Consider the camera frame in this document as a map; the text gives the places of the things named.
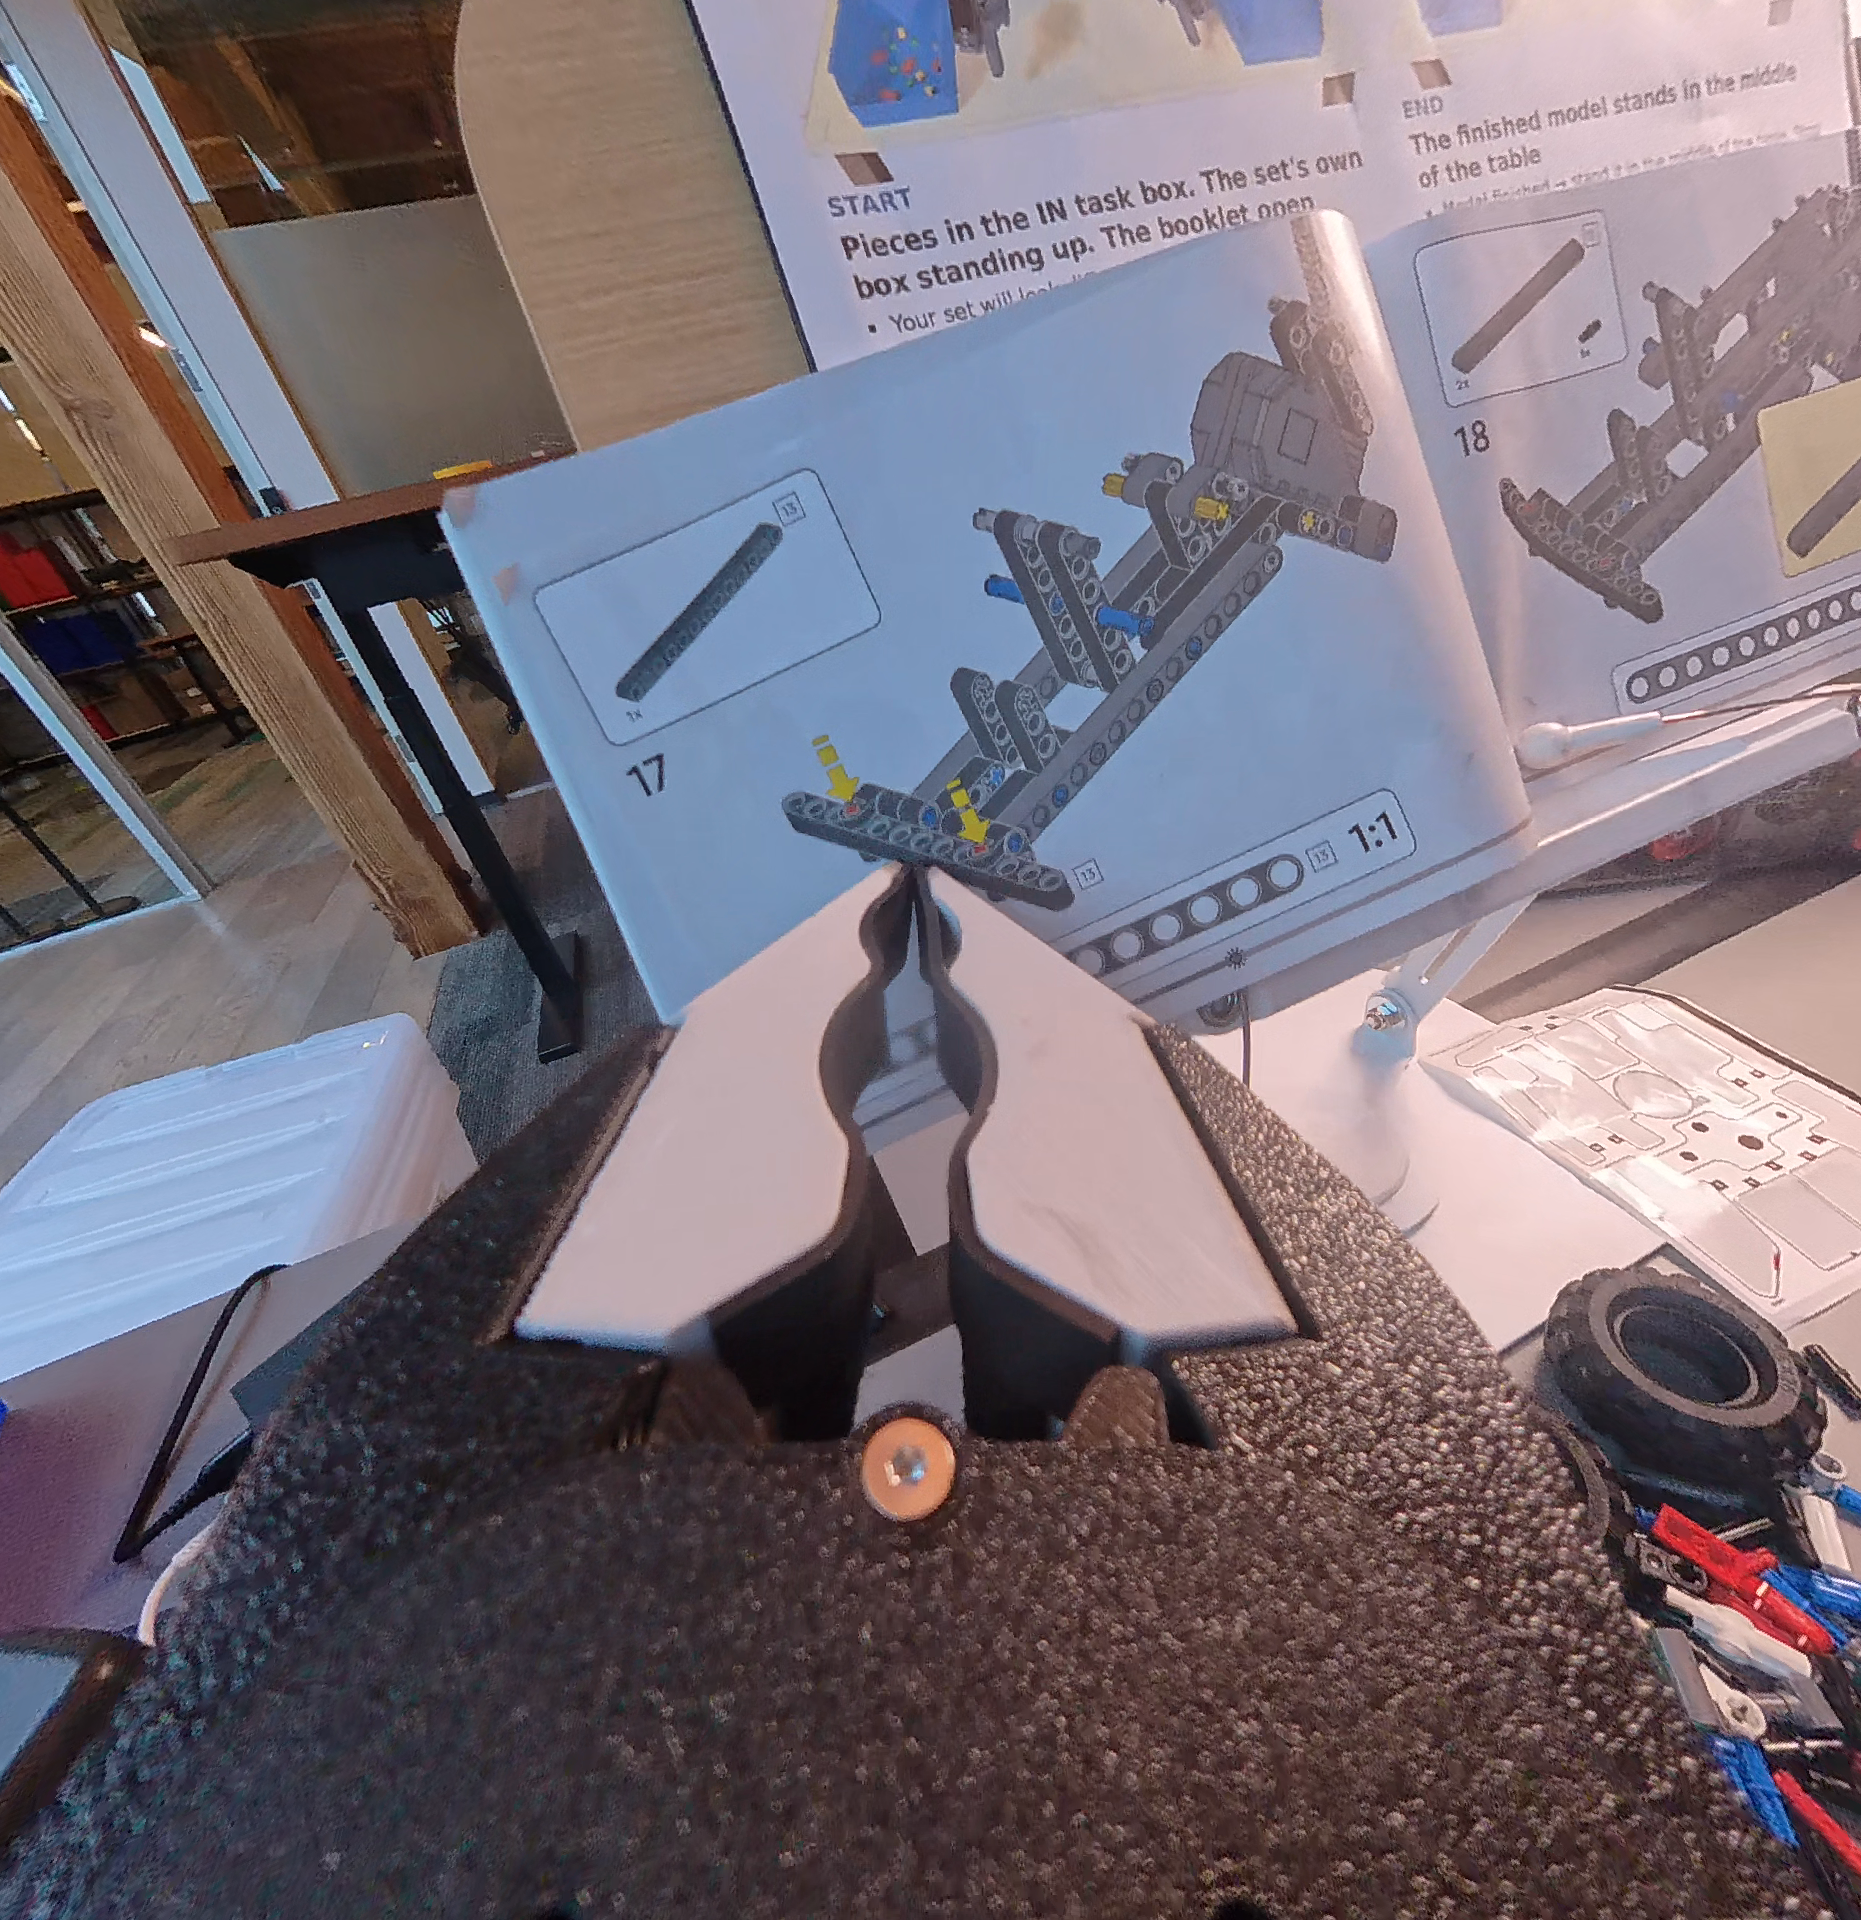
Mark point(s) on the toy instruction booklet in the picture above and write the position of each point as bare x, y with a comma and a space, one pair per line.
1291, 720

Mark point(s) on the metal book stand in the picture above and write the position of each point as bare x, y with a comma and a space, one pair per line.
1650, 779

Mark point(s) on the clear plastic storage box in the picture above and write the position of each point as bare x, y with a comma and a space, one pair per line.
196, 1171

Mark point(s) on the white sticker sheet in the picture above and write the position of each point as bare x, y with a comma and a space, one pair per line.
1696, 1171

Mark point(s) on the pale rounded panel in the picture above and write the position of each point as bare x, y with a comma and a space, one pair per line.
631, 226

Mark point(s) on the grey desk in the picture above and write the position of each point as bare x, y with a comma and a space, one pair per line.
1799, 975

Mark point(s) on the pile of small toy parts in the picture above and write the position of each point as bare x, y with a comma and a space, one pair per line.
1725, 1576

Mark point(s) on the black toy tyre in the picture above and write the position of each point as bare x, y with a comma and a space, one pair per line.
1582, 1349

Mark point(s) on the shelf of coloured storage bins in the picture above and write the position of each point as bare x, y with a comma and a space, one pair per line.
61, 584

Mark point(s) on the toy truck box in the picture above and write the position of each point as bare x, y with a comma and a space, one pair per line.
1770, 831

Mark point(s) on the wooden-top desk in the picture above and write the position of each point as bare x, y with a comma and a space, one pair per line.
362, 518

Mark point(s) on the black toy pin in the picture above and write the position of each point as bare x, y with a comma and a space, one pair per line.
1832, 1375

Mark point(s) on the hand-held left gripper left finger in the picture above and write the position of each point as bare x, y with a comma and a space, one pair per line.
691, 1185

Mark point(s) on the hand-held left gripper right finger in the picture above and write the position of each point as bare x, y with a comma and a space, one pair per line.
1125, 1185

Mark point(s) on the wooden post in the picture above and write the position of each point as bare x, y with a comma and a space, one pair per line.
196, 525

